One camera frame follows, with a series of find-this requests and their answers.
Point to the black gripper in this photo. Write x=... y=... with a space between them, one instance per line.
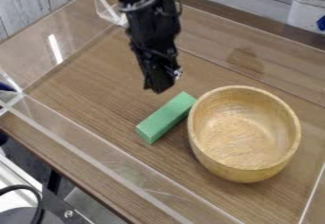
x=154 y=27

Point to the green rectangular block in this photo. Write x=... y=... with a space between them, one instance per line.
x=165 y=118

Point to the brown wooden bowl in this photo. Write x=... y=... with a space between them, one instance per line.
x=244 y=133

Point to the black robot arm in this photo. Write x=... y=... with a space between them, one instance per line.
x=153 y=29

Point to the blue object at left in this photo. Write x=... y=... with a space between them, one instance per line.
x=6 y=87

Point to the white container at right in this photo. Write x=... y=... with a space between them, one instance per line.
x=307 y=15

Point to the black table leg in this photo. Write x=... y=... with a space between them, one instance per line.
x=54 y=182

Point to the clear acrylic corner bracket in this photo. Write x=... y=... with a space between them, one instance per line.
x=109 y=12

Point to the clear acrylic barrier wall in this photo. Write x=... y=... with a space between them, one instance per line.
x=79 y=102

